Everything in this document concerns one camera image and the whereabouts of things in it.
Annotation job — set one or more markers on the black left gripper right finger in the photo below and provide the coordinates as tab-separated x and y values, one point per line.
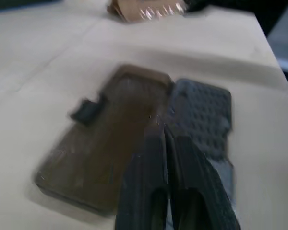
199	187

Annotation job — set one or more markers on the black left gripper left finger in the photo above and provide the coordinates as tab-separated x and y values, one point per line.
139	191

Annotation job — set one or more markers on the brown crinkly plastic packet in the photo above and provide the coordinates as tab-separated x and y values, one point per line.
146	10

